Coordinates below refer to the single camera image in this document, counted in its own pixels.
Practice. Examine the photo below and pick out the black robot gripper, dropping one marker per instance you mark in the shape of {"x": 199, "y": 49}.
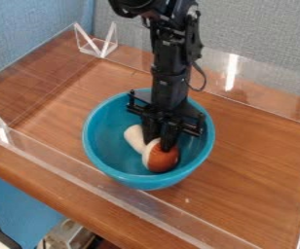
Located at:
{"x": 164, "y": 110}

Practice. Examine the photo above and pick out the brown and white toy mushroom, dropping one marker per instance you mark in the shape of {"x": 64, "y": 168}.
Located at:
{"x": 156, "y": 160}

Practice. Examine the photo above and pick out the clear acrylic corner bracket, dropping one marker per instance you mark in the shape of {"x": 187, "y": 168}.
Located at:
{"x": 94, "y": 46}

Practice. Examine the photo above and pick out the white power strip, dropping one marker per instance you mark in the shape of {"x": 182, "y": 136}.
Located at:
{"x": 68, "y": 235}

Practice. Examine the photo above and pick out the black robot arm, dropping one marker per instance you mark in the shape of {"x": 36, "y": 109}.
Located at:
{"x": 172, "y": 22}

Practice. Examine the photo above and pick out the blue plastic bowl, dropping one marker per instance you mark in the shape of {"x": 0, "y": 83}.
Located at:
{"x": 115, "y": 158}

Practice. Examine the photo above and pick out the clear acrylic table barrier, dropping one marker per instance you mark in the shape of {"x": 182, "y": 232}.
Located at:
{"x": 236, "y": 203}

